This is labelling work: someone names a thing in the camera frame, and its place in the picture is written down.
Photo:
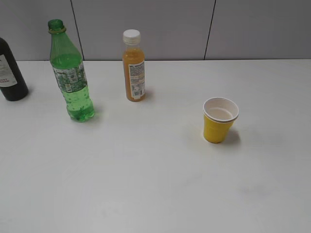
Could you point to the orange juice bottle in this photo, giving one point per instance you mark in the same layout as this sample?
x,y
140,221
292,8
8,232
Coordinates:
x,y
133,65

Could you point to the green sprite bottle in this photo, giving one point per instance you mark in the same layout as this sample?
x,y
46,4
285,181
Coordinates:
x,y
68,68

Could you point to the dark wine bottle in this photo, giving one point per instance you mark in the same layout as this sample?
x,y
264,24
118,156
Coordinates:
x,y
12,83

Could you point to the yellow paper cup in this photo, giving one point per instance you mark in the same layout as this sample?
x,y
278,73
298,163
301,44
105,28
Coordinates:
x,y
219,115

